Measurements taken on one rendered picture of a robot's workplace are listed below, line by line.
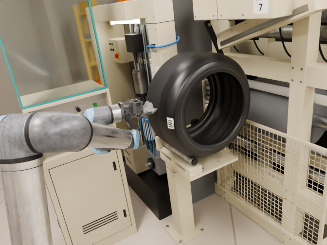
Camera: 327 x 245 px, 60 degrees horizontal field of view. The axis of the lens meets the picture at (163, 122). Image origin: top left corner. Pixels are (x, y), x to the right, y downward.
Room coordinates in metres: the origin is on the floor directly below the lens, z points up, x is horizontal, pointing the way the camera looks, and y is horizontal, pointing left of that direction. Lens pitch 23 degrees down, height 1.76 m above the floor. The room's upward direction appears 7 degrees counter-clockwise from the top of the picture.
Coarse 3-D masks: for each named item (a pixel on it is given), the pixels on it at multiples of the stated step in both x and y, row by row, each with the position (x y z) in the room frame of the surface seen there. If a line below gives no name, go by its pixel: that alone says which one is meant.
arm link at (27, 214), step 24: (0, 120) 0.74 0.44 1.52; (24, 120) 0.72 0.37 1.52; (0, 144) 0.71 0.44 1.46; (24, 144) 0.70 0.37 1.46; (0, 168) 0.70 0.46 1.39; (24, 168) 0.69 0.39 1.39; (24, 192) 0.67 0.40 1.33; (24, 216) 0.64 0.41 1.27; (48, 216) 0.69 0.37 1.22; (24, 240) 0.62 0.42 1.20; (48, 240) 0.65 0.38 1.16
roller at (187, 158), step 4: (164, 144) 1.68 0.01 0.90; (168, 144) 1.65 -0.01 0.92; (168, 148) 1.65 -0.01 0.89; (172, 148) 1.60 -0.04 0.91; (176, 152) 1.55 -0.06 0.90; (180, 152) 1.53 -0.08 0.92; (180, 156) 1.52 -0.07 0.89; (184, 156) 1.48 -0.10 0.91; (188, 156) 1.46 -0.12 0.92; (188, 160) 1.44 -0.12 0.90; (192, 160) 1.41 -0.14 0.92; (196, 160) 1.42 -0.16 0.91; (192, 164) 1.41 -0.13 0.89; (196, 164) 1.42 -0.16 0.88
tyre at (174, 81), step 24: (168, 72) 1.48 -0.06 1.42; (192, 72) 1.40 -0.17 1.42; (216, 72) 1.44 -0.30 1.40; (240, 72) 1.53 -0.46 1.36; (168, 96) 1.37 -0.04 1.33; (216, 96) 1.80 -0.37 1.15; (240, 96) 1.67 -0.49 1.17; (216, 120) 1.75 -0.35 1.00; (240, 120) 1.52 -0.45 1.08; (192, 144) 1.36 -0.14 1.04; (216, 144) 1.44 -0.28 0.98
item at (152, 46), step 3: (177, 36) 1.85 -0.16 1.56; (174, 42) 1.79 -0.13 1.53; (177, 42) 1.80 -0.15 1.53; (150, 45) 1.81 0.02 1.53; (153, 45) 1.78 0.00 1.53; (162, 45) 1.75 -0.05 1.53; (165, 45) 1.76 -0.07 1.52; (168, 45) 1.77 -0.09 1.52; (147, 48) 1.89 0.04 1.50; (150, 48) 1.81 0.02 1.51; (153, 48) 1.81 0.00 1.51
